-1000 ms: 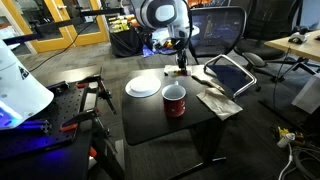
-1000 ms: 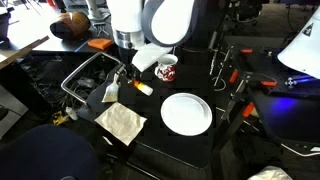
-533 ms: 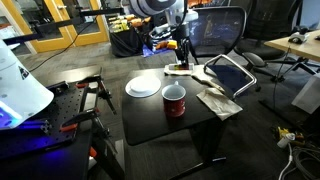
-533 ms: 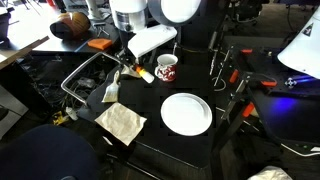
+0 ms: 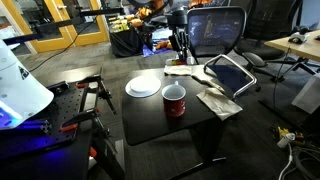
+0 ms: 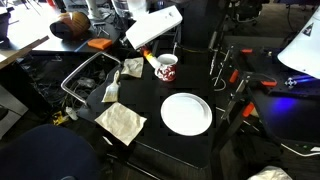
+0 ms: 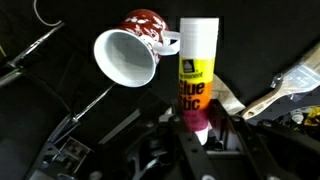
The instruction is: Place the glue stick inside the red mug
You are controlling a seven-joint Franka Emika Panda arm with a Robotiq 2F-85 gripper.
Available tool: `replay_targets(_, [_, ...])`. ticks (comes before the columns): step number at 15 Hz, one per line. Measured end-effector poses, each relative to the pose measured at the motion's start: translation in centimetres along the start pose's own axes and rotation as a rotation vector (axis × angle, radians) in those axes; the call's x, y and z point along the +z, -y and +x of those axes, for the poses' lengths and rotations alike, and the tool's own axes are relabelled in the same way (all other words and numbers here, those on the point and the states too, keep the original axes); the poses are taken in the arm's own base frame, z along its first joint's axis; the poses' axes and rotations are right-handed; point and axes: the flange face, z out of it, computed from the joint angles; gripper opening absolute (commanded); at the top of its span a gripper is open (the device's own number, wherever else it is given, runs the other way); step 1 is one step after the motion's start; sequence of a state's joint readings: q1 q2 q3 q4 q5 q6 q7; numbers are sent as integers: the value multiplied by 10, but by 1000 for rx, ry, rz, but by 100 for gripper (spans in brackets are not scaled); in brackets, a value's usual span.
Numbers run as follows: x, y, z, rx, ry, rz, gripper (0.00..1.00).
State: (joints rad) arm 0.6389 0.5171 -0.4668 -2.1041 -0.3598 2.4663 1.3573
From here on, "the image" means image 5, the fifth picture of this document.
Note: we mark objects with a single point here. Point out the white round plate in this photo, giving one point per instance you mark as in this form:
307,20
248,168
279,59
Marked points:
143,86

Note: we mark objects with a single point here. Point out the orange black bar clamp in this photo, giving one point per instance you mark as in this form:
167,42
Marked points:
103,93
80,116

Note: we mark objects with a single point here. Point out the red white enamel mug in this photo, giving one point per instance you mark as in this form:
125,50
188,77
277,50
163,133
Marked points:
174,105

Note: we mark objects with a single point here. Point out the black perforated breadboard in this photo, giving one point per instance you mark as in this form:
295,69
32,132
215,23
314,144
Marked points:
63,100

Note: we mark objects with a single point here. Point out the black metal boom beam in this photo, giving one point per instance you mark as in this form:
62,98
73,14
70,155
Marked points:
60,23

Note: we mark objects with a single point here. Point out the white power plug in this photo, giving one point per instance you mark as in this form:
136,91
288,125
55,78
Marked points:
286,140

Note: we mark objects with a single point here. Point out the creased beige cloth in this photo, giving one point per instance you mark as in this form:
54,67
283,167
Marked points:
218,103

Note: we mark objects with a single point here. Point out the black desk device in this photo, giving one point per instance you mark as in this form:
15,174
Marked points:
296,39

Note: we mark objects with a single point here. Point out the black padded office chair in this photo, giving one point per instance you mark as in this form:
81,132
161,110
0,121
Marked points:
256,50

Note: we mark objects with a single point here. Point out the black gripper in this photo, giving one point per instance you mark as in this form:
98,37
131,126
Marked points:
177,21

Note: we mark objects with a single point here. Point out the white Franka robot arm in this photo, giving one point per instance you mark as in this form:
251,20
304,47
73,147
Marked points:
20,90

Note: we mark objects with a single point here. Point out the yellow framed glass door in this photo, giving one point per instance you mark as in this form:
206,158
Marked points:
53,43
93,38

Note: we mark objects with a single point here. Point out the orange toy object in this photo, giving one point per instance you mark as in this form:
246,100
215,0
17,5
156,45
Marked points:
162,45

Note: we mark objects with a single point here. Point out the white box panel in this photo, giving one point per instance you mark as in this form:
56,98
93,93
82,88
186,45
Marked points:
308,96

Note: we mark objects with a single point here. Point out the black table pedestal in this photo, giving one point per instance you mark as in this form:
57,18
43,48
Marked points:
206,140

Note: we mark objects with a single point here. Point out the light wooden desk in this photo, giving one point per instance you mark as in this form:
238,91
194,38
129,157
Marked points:
300,50

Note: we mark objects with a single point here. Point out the yellow green box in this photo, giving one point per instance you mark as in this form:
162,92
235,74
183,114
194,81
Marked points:
120,26

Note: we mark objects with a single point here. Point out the black mesh office chair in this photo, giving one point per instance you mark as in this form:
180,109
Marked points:
215,30

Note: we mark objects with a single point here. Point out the yellow black floor gadget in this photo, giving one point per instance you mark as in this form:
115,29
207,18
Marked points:
282,132

